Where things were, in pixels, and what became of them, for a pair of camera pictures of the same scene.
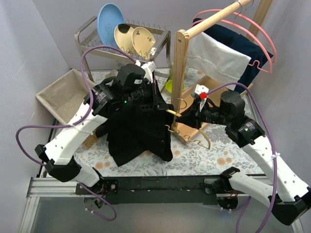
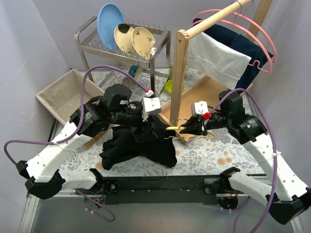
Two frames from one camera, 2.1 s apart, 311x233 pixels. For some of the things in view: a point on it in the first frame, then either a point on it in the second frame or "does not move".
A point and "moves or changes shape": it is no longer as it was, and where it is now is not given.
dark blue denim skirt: [230, 39] does not move
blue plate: [110, 15] does not move
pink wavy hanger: [249, 19] does not move
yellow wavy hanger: [179, 114] → [180, 127]
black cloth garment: [132, 130] moves or changes shape
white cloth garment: [212, 58] does not move
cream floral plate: [143, 41] does not move
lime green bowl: [169, 86] does not move
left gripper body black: [155, 96] → [140, 119]
